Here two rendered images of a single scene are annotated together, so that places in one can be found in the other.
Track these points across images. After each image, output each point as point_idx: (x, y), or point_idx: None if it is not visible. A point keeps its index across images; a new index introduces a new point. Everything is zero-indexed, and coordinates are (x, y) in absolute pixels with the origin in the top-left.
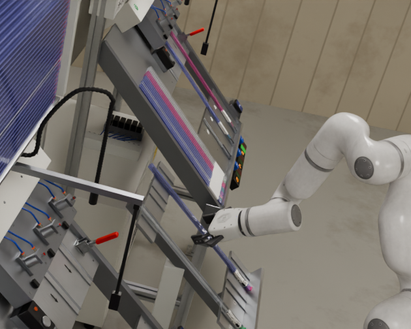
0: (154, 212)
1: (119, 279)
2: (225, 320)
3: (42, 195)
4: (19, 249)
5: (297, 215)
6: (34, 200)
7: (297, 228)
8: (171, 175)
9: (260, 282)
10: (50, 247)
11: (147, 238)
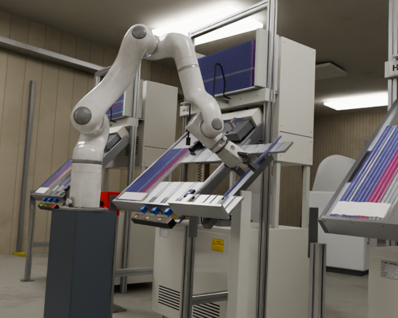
0: (247, 149)
1: None
2: (189, 197)
3: (237, 123)
4: None
5: (191, 120)
6: (234, 123)
7: (186, 126)
8: (285, 148)
9: (208, 203)
10: None
11: None
